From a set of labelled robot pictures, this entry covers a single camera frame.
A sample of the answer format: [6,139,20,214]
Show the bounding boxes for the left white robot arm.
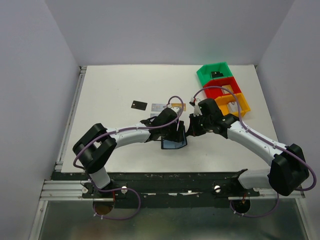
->
[72,106,184,189]

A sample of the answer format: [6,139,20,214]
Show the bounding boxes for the purple cable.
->
[191,86,317,218]
[72,95,186,221]

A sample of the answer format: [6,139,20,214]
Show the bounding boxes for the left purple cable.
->
[72,95,186,221]

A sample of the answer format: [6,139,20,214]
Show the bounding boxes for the aluminium extrusion rail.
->
[39,66,87,202]

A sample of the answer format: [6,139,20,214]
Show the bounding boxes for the white box in red bin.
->
[222,85,233,91]

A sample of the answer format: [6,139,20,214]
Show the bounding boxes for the black leather card holder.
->
[159,124,188,150]

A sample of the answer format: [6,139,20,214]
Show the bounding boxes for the black part in green bin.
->
[211,71,224,79]

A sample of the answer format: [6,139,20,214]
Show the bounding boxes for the white box in yellow bin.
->
[227,101,242,115]

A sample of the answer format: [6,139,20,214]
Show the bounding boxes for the silver grey credit card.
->
[151,103,167,112]

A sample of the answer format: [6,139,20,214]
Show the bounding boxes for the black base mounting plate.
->
[82,171,266,210]

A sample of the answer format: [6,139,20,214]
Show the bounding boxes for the black credit card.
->
[131,100,148,111]

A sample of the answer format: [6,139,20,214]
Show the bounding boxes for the gold credit card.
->
[171,103,187,112]

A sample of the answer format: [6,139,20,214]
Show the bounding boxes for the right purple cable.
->
[191,86,317,218]

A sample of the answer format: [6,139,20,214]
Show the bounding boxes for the green plastic bin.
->
[196,62,233,86]

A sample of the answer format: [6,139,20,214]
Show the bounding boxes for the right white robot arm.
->
[186,98,310,196]

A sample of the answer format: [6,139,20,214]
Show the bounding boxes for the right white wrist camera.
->
[189,98,202,117]

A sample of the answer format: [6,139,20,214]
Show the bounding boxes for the red plastic bin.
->
[203,76,242,99]

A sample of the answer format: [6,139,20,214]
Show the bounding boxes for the yellow plastic bin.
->
[215,93,251,117]

